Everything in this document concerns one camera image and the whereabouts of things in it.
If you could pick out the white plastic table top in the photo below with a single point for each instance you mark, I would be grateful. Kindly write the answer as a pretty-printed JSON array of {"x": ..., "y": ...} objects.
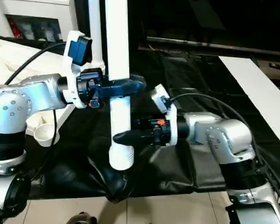
[{"x": 4, "y": 65}]

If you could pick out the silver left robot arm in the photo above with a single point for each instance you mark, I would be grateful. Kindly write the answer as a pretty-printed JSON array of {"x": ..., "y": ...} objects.
[{"x": 37, "y": 93}]

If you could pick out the black table mat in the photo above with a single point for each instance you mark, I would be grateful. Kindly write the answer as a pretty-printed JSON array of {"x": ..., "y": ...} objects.
[{"x": 200, "y": 151}]

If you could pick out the long dark metal rod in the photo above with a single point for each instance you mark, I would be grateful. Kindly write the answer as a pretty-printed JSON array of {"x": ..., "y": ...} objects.
[{"x": 200, "y": 44}]

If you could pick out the white cabinet with glass doors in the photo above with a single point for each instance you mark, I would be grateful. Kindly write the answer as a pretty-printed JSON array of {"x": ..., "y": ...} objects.
[{"x": 37, "y": 9}]

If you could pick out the grey robot foot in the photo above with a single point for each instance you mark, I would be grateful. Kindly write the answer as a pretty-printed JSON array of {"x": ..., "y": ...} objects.
[{"x": 82, "y": 219}]

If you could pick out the white flat board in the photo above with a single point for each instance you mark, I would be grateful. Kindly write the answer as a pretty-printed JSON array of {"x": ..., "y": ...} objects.
[{"x": 259, "y": 88}]

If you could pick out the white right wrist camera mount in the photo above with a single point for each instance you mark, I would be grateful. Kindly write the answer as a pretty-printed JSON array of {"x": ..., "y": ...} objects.
[{"x": 173, "y": 130}]

